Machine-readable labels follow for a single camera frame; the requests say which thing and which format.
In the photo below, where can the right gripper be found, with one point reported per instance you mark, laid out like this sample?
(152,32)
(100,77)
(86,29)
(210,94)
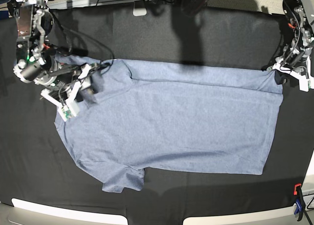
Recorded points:
(55,75)

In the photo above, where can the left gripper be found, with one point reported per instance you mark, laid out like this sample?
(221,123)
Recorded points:
(297,62)

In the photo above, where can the blue-grey t-shirt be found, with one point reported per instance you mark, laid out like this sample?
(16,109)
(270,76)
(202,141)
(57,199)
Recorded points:
(173,117)

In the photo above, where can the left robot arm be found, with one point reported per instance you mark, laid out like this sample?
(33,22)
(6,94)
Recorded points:
(300,16)

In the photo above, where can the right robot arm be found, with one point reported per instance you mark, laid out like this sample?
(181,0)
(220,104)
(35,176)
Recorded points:
(35,55)

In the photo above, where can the black table cloth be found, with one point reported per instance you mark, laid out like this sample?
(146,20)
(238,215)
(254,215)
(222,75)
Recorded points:
(35,166)

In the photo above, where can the blue orange clamp near-right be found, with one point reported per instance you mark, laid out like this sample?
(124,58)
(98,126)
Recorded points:
(302,207)

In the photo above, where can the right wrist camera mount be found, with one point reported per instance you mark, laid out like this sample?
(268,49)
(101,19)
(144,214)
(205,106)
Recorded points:
(63,96)

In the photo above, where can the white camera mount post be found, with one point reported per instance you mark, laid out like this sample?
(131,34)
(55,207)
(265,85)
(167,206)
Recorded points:
(139,8)

